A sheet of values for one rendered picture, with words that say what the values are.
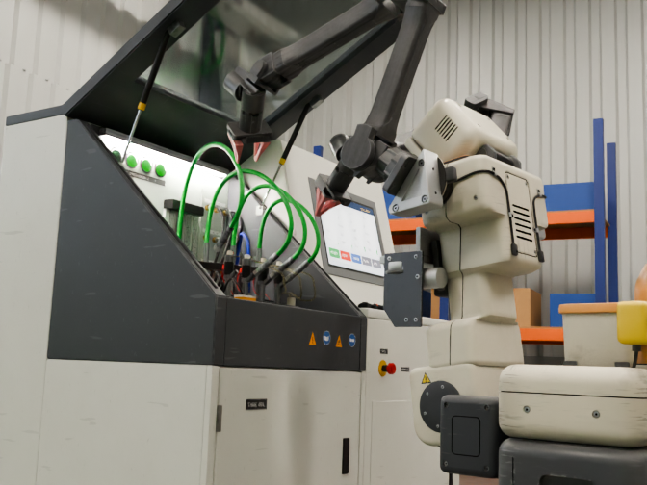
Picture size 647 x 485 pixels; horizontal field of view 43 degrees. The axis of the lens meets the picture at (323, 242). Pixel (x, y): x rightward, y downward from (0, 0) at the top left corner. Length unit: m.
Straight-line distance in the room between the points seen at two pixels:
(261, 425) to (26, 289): 0.79
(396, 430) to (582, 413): 1.33
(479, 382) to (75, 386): 1.07
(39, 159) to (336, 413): 1.10
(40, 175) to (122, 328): 0.57
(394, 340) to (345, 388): 0.33
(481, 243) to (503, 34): 7.80
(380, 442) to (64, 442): 0.93
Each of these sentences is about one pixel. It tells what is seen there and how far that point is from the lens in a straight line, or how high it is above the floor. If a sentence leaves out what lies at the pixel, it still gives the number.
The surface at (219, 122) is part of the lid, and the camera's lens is 2.64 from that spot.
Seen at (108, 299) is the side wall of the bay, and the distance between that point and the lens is 2.17.
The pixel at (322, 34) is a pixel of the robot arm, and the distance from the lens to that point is 1.95.
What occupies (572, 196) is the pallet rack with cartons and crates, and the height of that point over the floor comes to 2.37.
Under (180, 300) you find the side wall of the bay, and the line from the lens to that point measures 2.00.
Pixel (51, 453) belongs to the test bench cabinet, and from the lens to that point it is 2.31.
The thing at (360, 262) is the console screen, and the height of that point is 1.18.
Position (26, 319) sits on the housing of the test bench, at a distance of 2.42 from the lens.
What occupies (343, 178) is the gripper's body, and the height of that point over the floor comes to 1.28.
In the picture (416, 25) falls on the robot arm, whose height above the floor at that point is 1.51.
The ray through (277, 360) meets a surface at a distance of 2.12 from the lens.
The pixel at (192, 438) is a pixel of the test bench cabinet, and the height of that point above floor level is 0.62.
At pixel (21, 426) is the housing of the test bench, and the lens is 2.40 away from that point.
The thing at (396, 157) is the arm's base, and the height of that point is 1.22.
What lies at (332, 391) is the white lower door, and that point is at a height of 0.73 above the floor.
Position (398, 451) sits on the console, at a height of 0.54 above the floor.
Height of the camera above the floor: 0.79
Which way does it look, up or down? 9 degrees up
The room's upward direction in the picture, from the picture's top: 2 degrees clockwise
